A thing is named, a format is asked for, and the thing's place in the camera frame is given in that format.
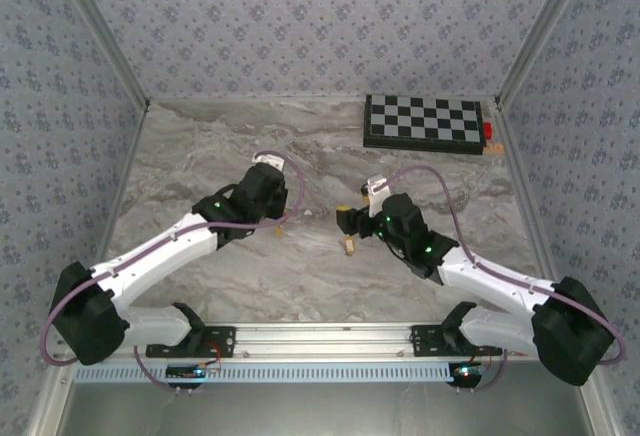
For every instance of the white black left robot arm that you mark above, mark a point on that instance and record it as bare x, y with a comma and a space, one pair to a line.
150, 256

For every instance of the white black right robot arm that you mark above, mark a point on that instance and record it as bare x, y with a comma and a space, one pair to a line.
500, 281

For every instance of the black grey chessboard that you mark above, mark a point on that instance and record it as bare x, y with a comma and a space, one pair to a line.
425, 118

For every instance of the orange wooden block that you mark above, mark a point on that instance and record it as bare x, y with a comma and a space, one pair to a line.
494, 149

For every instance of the red block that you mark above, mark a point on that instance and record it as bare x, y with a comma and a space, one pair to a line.
488, 130

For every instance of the grey metal sheet shelf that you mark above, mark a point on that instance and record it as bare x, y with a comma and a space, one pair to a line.
320, 411

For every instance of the aluminium frame back rail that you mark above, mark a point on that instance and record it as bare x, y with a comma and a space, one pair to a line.
250, 99

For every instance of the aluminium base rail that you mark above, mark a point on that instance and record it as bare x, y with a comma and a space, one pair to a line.
320, 341

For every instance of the aluminium frame side rail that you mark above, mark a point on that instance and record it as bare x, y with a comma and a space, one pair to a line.
116, 196
531, 196

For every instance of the aluminium frame post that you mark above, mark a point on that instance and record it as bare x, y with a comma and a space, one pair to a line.
105, 31
539, 31

